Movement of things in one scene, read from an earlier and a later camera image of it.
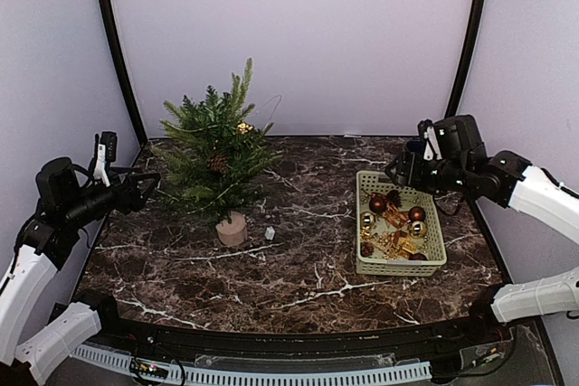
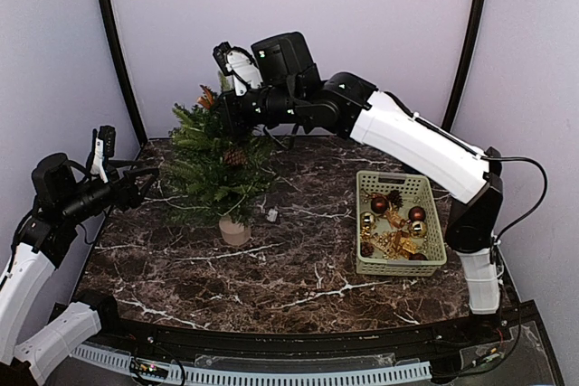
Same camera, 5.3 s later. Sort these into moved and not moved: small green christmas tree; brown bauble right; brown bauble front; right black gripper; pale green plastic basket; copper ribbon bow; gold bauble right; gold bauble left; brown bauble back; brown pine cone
Moved: small green christmas tree; right black gripper; copper ribbon bow
Not moved: pale green plastic basket; brown bauble front; brown bauble back; gold bauble right; brown bauble right; brown pine cone; gold bauble left
